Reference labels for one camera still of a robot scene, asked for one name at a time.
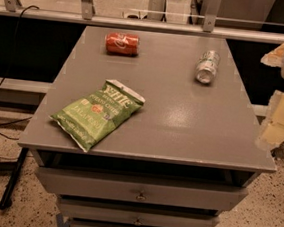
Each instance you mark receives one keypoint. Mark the silver green 7up can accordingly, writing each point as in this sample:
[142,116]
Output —
[207,66]

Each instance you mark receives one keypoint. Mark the red coke can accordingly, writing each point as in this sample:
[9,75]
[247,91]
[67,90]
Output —
[121,43]

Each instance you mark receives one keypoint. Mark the grey drawer cabinet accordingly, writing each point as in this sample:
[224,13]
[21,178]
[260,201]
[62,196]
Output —
[186,130]

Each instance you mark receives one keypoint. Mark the green jalapeno chips bag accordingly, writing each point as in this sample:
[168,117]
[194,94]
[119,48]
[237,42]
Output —
[90,119]

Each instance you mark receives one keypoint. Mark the top grey drawer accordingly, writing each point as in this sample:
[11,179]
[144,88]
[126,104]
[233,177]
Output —
[140,189]

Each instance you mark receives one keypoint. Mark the middle grey drawer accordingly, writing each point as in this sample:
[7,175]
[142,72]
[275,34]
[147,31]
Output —
[139,215]

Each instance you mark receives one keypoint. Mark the black stand leg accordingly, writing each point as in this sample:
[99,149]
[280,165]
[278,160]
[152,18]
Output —
[6,201]

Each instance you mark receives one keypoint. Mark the metal railing frame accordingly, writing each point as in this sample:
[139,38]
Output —
[156,17]

